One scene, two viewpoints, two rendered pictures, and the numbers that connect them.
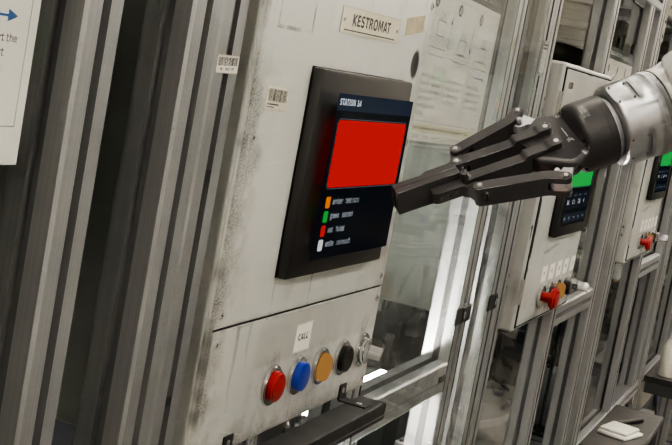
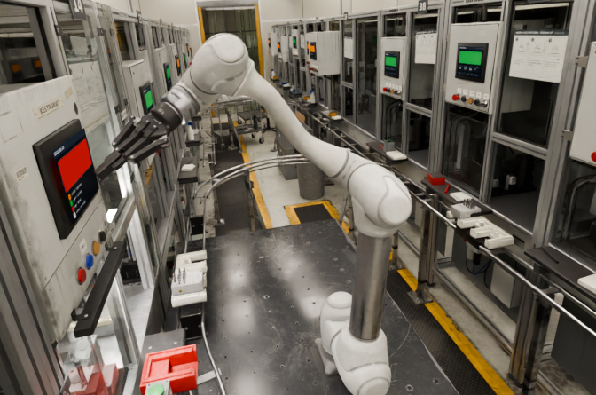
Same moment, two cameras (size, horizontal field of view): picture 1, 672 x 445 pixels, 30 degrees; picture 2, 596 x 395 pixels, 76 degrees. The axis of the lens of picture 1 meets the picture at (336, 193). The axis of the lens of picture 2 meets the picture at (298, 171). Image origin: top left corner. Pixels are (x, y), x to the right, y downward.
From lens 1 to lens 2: 0.35 m
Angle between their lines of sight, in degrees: 35
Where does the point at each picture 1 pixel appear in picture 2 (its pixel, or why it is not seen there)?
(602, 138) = (172, 119)
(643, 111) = (184, 103)
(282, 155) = (37, 193)
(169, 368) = (32, 319)
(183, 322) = (27, 296)
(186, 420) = (50, 324)
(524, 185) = (150, 150)
